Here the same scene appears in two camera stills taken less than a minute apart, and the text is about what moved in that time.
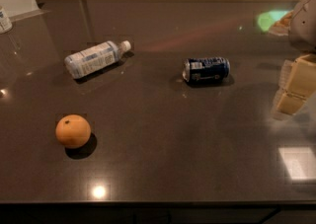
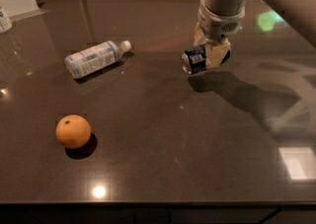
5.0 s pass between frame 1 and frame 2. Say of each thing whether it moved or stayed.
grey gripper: moved
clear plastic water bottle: stayed
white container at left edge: stayed
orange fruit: stayed
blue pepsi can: moved
